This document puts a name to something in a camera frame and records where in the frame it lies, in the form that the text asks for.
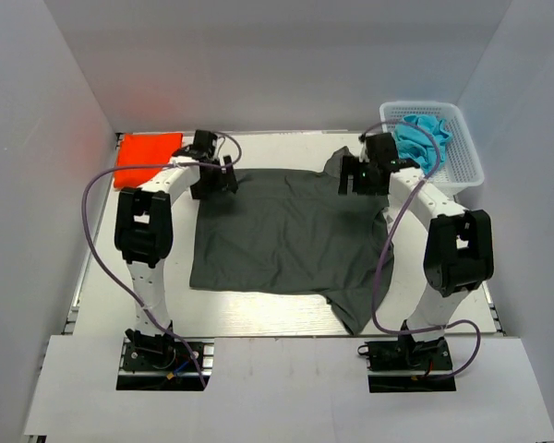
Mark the white plastic basket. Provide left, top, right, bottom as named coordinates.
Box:
left=379, top=101, right=484, bottom=197

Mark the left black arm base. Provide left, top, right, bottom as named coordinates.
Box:
left=115, top=339, right=205, bottom=392

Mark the folded orange t-shirt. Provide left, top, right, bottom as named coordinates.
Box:
left=114, top=133, right=183, bottom=190

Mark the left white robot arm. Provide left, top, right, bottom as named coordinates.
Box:
left=114, top=130, right=242, bottom=368

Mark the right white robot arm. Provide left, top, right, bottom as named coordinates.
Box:
left=338, top=133, right=494, bottom=368

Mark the crumpled light blue t-shirt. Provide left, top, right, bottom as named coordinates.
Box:
left=392, top=114, right=453, bottom=174

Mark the dark grey t-shirt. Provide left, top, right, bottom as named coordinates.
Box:
left=189, top=148, right=394, bottom=335

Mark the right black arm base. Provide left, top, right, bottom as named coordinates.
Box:
left=357, top=335, right=456, bottom=393

